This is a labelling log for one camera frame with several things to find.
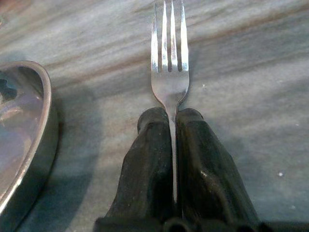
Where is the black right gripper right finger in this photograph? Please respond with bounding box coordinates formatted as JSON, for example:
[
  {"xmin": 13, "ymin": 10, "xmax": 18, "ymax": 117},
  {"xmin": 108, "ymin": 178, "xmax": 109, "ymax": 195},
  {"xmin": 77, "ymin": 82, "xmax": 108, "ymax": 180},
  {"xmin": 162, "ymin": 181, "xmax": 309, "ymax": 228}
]
[{"xmin": 175, "ymin": 108, "xmax": 260, "ymax": 223}]

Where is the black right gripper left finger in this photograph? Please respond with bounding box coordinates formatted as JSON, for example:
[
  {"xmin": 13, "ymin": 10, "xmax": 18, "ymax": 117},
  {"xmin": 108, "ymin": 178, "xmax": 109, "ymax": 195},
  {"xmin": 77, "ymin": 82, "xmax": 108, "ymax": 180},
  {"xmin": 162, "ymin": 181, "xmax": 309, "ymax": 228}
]
[{"xmin": 105, "ymin": 107, "xmax": 177, "ymax": 218}]

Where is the steel fork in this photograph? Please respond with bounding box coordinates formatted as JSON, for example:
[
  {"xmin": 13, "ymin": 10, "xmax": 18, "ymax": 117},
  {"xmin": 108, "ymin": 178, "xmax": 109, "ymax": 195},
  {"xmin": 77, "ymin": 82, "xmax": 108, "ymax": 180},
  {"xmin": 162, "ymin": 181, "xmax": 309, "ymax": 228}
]
[{"xmin": 150, "ymin": 0, "xmax": 190, "ymax": 203}]

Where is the round steel plate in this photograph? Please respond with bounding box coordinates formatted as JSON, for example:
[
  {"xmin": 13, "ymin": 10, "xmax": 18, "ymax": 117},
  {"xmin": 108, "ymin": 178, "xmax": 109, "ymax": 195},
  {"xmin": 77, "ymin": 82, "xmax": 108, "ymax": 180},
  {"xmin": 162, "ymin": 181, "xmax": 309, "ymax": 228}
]
[{"xmin": 0, "ymin": 60, "xmax": 60, "ymax": 232}]

